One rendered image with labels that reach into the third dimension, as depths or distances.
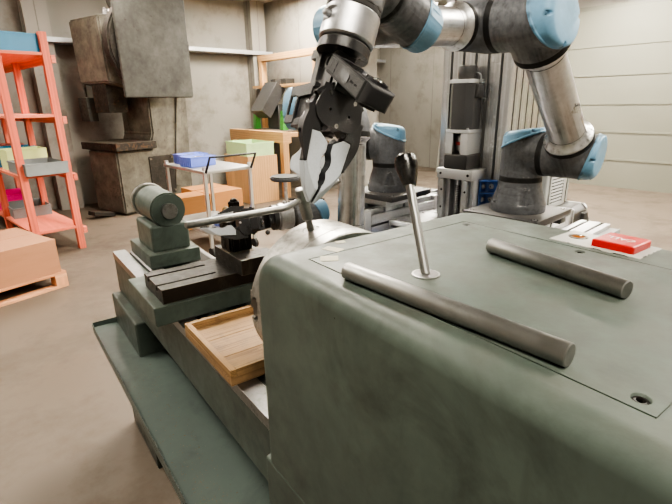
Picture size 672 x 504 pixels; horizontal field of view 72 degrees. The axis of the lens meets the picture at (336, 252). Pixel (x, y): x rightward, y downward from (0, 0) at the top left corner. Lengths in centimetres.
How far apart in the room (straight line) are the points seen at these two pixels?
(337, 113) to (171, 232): 140
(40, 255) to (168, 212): 267
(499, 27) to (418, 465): 84
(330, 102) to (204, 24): 856
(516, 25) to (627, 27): 826
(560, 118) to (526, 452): 92
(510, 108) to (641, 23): 769
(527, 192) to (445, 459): 101
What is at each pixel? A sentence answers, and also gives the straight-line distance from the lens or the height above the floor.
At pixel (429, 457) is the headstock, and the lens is 52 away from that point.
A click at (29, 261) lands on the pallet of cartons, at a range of 446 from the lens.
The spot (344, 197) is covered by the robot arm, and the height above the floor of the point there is 122.
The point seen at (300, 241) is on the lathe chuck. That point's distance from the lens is 88.
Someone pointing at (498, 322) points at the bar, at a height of 128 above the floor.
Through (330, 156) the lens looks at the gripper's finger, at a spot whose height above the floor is 140.
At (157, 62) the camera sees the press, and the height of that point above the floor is 200.
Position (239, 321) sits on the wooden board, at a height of 88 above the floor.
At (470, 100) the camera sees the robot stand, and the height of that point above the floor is 147.
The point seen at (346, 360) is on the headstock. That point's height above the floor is 118.
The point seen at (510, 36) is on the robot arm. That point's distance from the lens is 107.
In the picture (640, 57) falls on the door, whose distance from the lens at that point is 920.
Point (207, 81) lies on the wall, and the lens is 904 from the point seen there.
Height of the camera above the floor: 147
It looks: 18 degrees down
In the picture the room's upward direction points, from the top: 1 degrees counter-clockwise
